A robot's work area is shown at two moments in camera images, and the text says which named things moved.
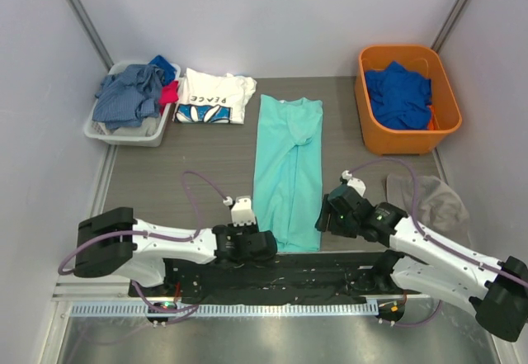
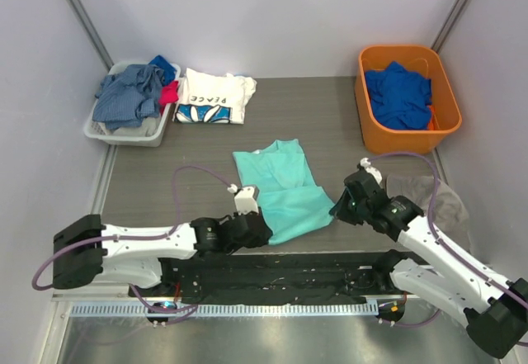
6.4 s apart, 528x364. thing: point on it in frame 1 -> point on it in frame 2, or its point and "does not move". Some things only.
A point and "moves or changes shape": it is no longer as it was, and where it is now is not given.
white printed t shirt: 211,97 does not move
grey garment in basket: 148,127 does not move
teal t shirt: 288,177 moves or changes shape
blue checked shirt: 125,98 does not move
